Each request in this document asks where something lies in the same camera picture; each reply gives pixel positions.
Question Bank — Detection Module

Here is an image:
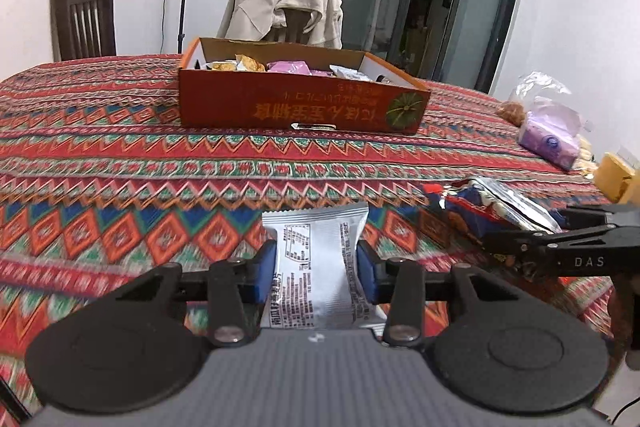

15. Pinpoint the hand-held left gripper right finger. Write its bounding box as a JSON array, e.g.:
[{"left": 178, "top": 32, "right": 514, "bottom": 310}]
[{"left": 355, "top": 238, "right": 521, "bottom": 350}]

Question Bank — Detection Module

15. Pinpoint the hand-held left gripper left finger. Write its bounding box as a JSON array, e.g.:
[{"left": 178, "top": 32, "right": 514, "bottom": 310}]
[{"left": 115, "top": 238, "right": 279, "bottom": 349}]

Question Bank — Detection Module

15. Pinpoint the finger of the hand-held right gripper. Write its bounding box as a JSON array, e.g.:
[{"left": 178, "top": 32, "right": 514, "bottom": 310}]
[
  {"left": 551, "top": 204, "right": 640, "bottom": 229},
  {"left": 480, "top": 231, "right": 552, "bottom": 266}
]

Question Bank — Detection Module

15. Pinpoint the silver snack packet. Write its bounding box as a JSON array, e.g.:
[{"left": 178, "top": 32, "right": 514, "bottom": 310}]
[{"left": 259, "top": 202, "right": 388, "bottom": 330}]

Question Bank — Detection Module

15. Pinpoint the blue red snack packet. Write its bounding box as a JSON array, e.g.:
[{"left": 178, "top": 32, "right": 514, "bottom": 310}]
[{"left": 424, "top": 177, "right": 563, "bottom": 253}]

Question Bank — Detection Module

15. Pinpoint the red cardboard box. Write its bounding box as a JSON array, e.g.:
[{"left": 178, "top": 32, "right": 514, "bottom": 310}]
[{"left": 178, "top": 37, "right": 432, "bottom": 136}]

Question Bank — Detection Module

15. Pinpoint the heap of assorted snack packets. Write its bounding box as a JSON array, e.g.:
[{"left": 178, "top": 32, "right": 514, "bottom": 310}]
[{"left": 202, "top": 53, "right": 396, "bottom": 84}]

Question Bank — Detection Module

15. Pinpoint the person's right hand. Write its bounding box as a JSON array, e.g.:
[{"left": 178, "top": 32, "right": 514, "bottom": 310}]
[{"left": 619, "top": 284, "right": 640, "bottom": 368}]

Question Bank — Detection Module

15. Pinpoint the yellow box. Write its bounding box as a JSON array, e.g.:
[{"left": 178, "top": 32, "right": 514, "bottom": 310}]
[{"left": 592, "top": 152, "right": 640, "bottom": 204}]

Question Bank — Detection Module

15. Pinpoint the purple tissue pack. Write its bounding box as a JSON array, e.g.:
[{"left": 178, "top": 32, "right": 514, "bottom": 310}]
[{"left": 516, "top": 104, "right": 583, "bottom": 172}]

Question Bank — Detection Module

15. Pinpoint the brown pastry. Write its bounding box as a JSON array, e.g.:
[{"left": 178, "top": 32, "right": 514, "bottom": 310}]
[{"left": 497, "top": 101, "right": 528, "bottom": 126}]

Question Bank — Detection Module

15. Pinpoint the clear plastic bag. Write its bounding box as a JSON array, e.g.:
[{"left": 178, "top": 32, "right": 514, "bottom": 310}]
[{"left": 507, "top": 71, "right": 598, "bottom": 178}]

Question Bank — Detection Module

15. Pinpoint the patterned red tablecloth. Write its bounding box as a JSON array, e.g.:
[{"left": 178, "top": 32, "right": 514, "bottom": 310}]
[{"left": 0, "top": 52, "right": 640, "bottom": 427}]

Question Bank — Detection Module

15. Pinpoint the jacket-draped wooden chair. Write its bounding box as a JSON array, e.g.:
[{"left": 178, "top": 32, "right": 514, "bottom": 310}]
[{"left": 272, "top": 9, "right": 313, "bottom": 42}]

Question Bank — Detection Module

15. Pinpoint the beige jacket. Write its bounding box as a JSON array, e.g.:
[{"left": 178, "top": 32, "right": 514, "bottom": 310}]
[{"left": 216, "top": 0, "right": 344, "bottom": 50}]

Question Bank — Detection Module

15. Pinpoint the dark wooden chair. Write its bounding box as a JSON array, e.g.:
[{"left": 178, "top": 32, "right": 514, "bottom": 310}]
[{"left": 50, "top": 0, "right": 117, "bottom": 62}]

